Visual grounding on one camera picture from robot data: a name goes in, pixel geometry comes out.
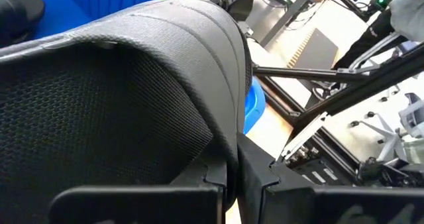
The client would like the silver metal bracket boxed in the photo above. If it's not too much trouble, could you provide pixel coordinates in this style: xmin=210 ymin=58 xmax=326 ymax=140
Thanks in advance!
xmin=280 ymin=112 xmax=329 ymax=160

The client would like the black aluminium frame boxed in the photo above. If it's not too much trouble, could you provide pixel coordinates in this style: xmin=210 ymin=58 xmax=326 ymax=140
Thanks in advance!
xmin=253 ymin=43 xmax=424 ymax=160

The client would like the black electronics box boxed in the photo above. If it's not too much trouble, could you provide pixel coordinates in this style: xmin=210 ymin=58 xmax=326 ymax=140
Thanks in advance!
xmin=284 ymin=144 xmax=360 ymax=187

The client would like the dark grey metal stand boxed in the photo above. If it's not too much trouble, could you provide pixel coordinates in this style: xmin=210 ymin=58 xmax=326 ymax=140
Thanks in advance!
xmin=260 ymin=0 xmax=319 ymax=48

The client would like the black floor mat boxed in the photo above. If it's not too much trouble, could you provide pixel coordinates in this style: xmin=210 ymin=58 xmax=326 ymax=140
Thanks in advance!
xmin=288 ymin=27 xmax=339 ymax=70

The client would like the person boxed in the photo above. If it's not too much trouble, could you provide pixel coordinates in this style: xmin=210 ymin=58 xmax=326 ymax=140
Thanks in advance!
xmin=389 ymin=0 xmax=424 ymax=42

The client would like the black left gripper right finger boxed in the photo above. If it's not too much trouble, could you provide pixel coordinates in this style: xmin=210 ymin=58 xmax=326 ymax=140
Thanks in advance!
xmin=237 ymin=133 xmax=424 ymax=224

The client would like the black foam slide sandal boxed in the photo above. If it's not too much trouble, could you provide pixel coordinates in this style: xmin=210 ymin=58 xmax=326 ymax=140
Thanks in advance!
xmin=0 ymin=0 xmax=46 ymax=48
xmin=0 ymin=0 xmax=254 ymax=224

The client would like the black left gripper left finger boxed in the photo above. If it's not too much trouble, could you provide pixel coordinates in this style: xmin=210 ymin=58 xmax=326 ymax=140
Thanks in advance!
xmin=48 ymin=144 xmax=229 ymax=224

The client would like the white office chair base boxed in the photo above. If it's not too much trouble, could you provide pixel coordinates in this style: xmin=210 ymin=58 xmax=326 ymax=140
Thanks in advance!
xmin=349 ymin=93 xmax=424 ymax=165

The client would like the blue plastic bin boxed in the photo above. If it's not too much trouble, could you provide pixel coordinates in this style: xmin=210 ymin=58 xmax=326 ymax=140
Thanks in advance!
xmin=21 ymin=0 xmax=266 ymax=135

